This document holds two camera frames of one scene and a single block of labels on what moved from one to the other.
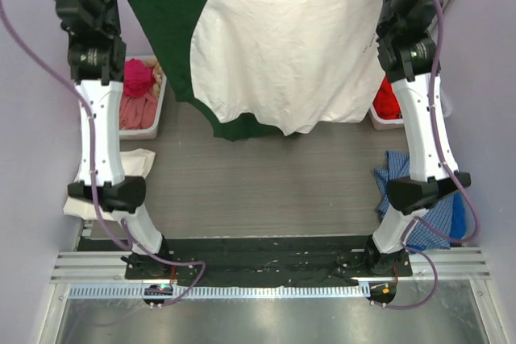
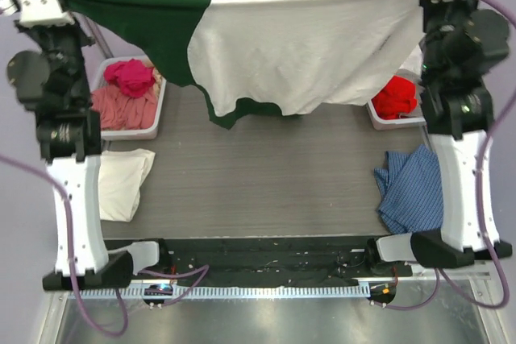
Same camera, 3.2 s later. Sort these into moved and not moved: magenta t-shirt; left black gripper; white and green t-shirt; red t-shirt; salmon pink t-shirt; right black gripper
Moved: left black gripper; white and green t-shirt; right black gripper
Not moved: magenta t-shirt; red t-shirt; salmon pink t-shirt
